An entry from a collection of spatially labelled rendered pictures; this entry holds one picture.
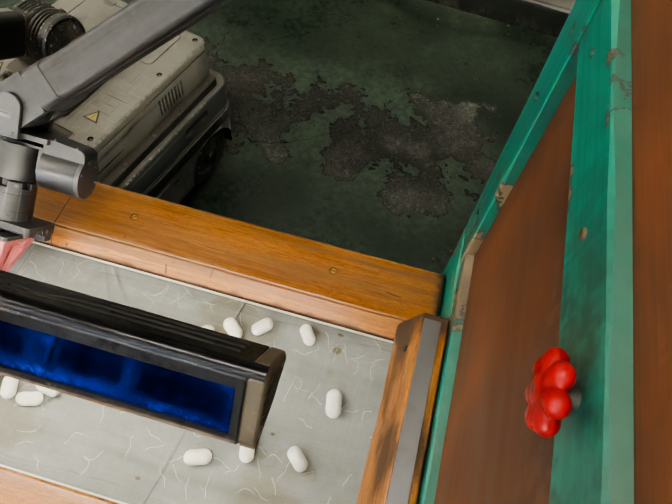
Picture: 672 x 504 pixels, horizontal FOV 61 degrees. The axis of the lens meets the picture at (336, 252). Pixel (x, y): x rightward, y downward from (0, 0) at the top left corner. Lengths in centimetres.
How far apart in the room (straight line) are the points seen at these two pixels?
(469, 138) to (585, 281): 181
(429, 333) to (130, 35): 51
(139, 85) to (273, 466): 104
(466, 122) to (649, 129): 183
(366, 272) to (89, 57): 46
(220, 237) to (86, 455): 34
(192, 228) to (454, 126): 142
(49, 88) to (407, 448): 61
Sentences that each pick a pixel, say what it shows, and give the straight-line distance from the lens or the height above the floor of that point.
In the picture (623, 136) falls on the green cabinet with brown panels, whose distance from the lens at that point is 37.
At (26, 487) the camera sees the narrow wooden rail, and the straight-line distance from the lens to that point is 81.
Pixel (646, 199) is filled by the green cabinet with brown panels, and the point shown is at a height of 128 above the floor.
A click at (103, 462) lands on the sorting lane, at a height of 74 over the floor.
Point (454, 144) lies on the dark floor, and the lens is 209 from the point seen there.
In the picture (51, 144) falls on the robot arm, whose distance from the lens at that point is 84.
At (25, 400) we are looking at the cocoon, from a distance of 85.
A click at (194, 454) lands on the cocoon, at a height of 76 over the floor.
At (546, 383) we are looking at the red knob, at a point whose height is 125.
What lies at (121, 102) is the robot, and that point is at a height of 47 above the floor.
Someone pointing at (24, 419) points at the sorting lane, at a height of 74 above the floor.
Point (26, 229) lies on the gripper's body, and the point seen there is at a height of 84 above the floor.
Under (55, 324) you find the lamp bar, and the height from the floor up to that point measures 111.
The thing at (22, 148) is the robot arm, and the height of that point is 90.
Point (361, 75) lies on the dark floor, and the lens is 225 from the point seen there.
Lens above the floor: 150
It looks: 59 degrees down
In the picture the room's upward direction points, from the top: 8 degrees clockwise
